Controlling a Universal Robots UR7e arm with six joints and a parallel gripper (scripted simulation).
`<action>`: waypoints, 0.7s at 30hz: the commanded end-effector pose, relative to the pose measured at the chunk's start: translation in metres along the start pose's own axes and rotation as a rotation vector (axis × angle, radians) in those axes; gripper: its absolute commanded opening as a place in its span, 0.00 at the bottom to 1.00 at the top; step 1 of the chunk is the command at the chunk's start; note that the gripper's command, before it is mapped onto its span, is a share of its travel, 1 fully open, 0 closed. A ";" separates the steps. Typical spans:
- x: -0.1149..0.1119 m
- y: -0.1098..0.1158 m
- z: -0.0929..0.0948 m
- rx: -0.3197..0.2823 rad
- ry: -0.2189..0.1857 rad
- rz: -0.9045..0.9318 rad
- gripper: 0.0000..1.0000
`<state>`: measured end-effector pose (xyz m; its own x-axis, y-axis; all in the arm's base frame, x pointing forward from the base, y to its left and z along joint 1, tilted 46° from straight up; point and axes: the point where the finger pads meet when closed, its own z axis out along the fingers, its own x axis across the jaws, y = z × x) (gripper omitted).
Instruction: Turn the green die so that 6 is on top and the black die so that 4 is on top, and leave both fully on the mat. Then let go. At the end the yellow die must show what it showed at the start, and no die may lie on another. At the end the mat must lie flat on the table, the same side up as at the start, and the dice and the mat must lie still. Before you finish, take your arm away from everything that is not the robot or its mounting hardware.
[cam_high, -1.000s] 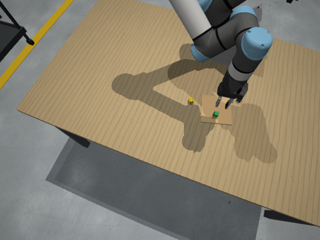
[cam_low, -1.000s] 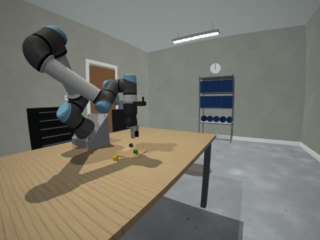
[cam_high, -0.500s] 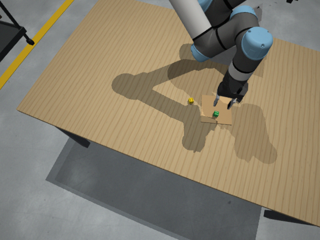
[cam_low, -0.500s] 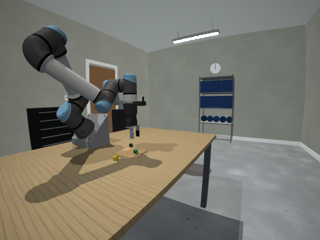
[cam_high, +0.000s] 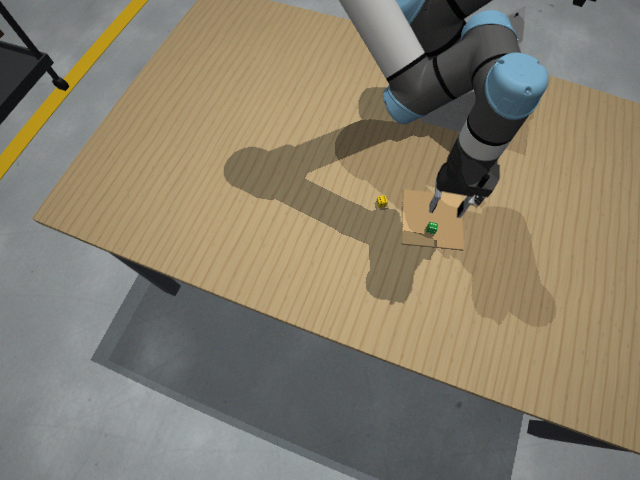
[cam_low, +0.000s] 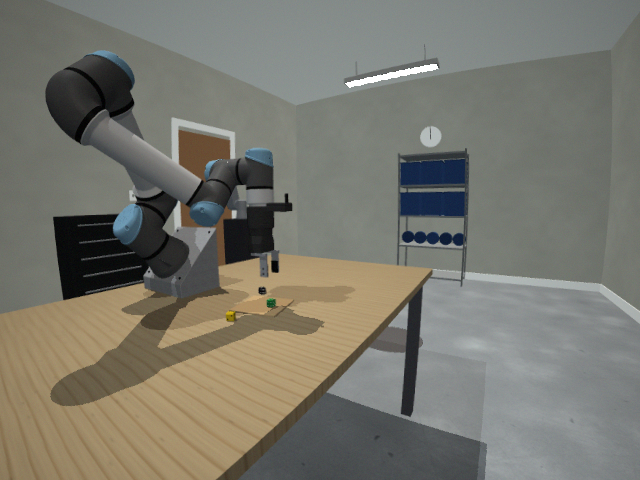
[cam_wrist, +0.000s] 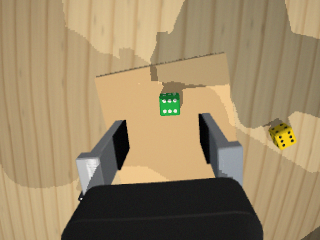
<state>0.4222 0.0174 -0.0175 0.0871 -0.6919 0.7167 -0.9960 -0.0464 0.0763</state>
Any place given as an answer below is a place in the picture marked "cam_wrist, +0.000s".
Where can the green die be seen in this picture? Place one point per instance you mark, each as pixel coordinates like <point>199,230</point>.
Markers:
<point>169,104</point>

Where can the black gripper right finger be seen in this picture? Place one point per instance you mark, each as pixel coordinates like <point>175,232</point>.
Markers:
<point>225,157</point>

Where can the yellow die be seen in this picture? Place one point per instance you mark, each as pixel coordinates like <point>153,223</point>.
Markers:
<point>282,136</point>

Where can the tan square mat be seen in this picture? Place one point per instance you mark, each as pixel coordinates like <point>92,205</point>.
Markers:
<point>167,148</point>

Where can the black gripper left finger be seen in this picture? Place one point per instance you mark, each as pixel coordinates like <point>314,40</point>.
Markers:
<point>100,166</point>

